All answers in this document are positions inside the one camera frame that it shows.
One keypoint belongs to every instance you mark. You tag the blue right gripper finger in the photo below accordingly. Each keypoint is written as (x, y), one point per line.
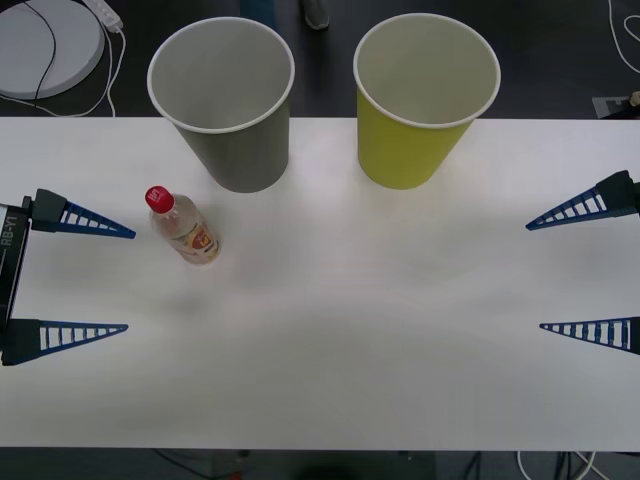
(615, 334)
(612, 195)

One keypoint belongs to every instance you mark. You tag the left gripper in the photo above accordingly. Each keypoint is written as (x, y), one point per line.
(11, 260)

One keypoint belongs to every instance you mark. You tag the clear bottle with red cap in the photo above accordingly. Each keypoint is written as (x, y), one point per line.
(190, 235)

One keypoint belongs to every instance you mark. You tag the grey flat floor plate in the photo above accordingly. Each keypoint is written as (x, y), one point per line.
(612, 106)

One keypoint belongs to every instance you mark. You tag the yellow-green waste bin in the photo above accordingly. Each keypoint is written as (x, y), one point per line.
(405, 150)

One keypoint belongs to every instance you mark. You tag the white round disc base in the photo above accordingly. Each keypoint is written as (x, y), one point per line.
(25, 55)

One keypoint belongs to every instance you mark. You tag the grey waste bin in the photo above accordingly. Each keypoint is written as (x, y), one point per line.
(240, 145)

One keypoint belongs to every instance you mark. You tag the white power strip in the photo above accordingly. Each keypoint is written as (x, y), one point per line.
(107, 12)

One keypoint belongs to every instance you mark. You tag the person's foot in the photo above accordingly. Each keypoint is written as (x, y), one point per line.
(316, 12)

